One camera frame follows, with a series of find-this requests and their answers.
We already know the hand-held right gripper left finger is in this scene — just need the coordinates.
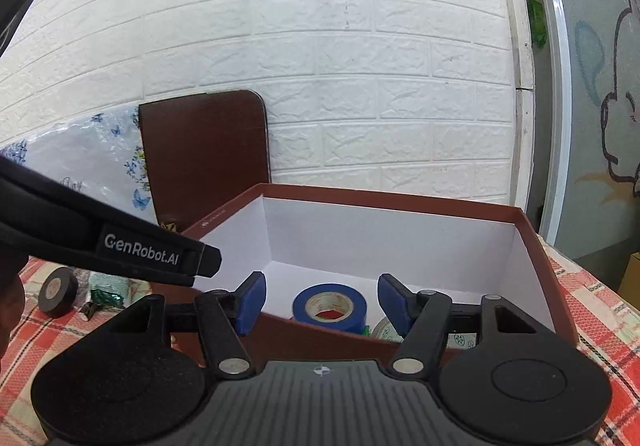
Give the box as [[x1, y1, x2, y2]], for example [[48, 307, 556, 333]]
[[107, 272, 266, 380]]

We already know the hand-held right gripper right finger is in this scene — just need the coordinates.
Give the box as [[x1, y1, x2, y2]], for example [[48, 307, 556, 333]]
[[378, 274, 543, 380]]

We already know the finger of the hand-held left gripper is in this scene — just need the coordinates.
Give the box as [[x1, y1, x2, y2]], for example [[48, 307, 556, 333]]
[[197, 243, 222, 279]]

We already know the blue tape roll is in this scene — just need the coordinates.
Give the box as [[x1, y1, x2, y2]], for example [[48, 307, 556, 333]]
[[292, 283, 369, 335]]

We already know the brown cardboard box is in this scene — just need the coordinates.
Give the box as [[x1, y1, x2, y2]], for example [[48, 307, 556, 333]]
[[150, 183, 581, 369]]

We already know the person's left forearm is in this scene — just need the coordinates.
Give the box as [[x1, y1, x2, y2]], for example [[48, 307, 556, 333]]
[[0, 268, 27, 363]]

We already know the white tape roll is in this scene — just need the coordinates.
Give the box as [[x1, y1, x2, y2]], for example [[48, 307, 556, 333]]
[[372, 316, 407, 343]]

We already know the green foil packet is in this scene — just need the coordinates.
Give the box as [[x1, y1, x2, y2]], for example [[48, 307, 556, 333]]
[[87, 272, 152, 313]]

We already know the black tape roll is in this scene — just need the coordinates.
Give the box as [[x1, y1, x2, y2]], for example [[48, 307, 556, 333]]
[[40, 268, 80, 317]]

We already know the floral plastic-wrapped mattress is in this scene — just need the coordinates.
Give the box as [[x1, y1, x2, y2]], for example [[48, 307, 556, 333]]
[[0, 106, 152, 227]]

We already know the white green-printed packet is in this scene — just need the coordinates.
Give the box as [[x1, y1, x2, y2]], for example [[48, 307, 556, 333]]
[[447, 333, 482, 350]]

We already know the brown box lid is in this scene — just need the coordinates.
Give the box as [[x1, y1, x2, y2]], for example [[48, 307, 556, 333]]
[[138, 89, 272, 233]]

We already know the red plaid cloth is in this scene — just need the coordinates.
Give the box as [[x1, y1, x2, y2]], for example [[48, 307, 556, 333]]
[[0, 238, 640, 446]]

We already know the cardboard carton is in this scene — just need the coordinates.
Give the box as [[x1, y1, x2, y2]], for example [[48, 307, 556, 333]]
[[626, 251, 640, 294]]

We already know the grey door with cartoon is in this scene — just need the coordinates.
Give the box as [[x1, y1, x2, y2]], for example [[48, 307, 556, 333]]
[[542, 0, 640, 263]]

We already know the green plastic bag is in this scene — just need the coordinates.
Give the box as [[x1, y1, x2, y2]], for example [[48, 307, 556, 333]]
[[527, 0, 547, 47]]

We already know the white door frame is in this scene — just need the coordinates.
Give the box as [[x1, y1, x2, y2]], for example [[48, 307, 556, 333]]
[[487, 0, 574, 237]]

